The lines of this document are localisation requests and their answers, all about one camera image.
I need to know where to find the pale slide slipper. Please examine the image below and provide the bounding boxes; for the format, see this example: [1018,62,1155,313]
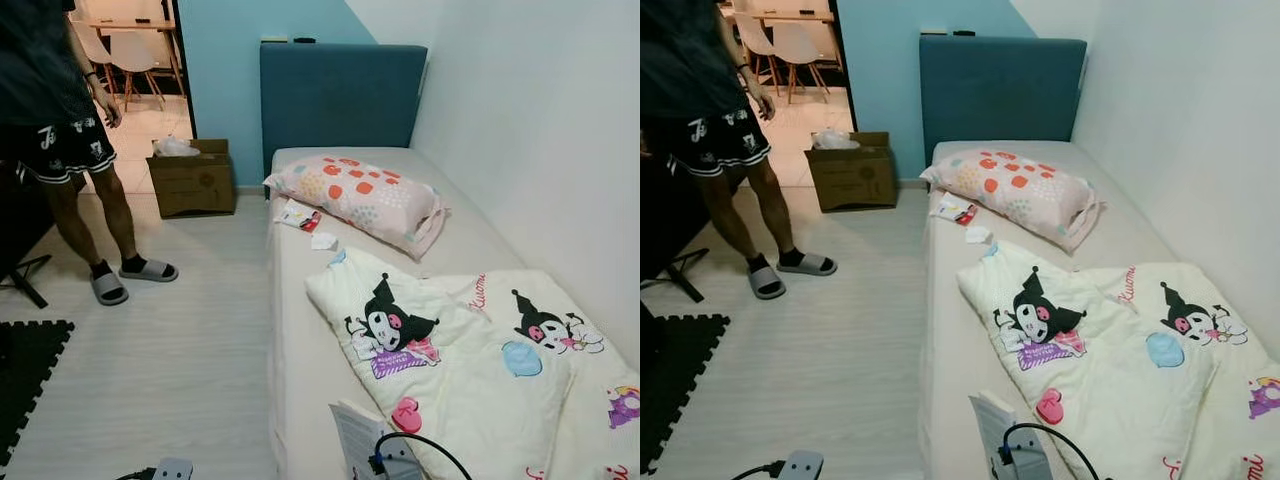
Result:
[778,251,840,278]
[91,271,130,307]
[119,258,180,284]
[747,264,788,301]

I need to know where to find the red and white packet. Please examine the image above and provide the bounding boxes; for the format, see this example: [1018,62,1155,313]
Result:
[277,200,324,234]
[934,193,980,227]

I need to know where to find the blue upholstered headboard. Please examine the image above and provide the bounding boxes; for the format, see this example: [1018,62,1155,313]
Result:
[919,36,1088,167]
[260,42,429,177]

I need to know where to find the black foam floor mat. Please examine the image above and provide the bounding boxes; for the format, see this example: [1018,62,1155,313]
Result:
[640,314,732,477]
[0,320,77,467]

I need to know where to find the black metal stand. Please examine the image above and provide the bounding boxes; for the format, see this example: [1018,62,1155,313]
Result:
[640,248,707,305]
[0,254,54,310]

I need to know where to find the person in dark shorts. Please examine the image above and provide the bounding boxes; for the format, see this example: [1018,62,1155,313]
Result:
[0,0,179,301]
[640,0,839,296]

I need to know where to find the brown cardboard box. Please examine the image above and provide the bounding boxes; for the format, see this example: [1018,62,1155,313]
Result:
[806,132,900,214]
[147,139,238,220]

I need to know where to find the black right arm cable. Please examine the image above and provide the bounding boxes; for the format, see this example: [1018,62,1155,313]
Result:
[369,431,474,480]
[999,422,1102,480]

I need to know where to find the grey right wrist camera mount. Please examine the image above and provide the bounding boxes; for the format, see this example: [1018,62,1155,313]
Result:
[378,438,427,480]
[1005,440,1054,480]

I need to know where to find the pink pillow with orange spots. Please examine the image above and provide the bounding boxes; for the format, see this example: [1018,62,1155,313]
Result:
[920,149,1105,255]
[263,155,450,262]

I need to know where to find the wooden dining table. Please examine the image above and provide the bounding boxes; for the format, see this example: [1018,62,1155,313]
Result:
[85,14,178,34]
[744,8,838,26]

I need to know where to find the white dining chair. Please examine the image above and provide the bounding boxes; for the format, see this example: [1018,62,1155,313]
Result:
[771,22,847,104]
[733,11,780,87]
[72,19,117,97]
[107,30,184,110]

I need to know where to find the black door frame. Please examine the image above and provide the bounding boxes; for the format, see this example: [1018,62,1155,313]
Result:
[170,0,198,142]
[828,0,860,134]

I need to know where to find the cream cartoon print blanket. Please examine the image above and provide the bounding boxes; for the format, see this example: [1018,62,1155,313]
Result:
[956,240,1280,480]
[305,246,641,480]

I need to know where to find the beige sheeted mattress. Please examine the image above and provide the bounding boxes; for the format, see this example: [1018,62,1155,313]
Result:
[919,140,1280,480]
[265,147,641,480]

